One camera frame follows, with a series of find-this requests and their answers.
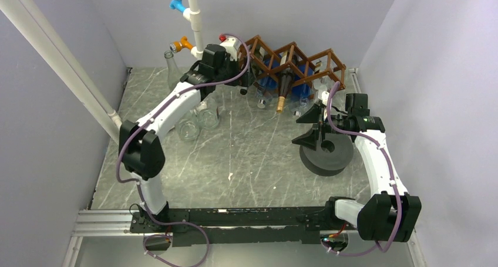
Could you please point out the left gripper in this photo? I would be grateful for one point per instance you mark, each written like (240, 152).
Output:
(235, 65)

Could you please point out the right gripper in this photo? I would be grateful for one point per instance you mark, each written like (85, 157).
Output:
(309, 139)

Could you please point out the green bottle grey cap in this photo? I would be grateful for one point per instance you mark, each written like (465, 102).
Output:
(249, 78)

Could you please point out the large clear bottle white stopper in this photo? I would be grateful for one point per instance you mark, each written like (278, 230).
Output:
(207, 113)

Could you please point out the clear bottle dark label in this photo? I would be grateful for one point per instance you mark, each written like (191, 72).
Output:
(174, 73)

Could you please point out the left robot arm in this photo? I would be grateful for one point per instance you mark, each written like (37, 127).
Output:
(140, 150)

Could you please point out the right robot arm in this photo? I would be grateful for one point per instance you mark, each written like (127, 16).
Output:
(391, 212)

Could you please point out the brown bottle gold foil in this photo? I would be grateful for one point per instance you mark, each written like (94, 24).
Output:
(287, 77)

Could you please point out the brown wooden wine rack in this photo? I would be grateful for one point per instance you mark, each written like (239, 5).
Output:
(272, 62)

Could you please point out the dark grey foam spool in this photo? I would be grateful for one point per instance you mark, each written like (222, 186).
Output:
(332, 155)

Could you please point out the orange tap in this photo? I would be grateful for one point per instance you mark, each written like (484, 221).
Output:
(183, 43)

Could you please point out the white pvc pipe stand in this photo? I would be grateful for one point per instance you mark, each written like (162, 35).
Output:
(193, 15)

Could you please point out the clear glass jar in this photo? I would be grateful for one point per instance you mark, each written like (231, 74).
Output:
(188, 128)

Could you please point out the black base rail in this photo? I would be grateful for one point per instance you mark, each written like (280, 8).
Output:
(192, 226)

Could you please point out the white diagonal frame pipe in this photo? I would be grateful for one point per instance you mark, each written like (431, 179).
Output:
(29, 20)

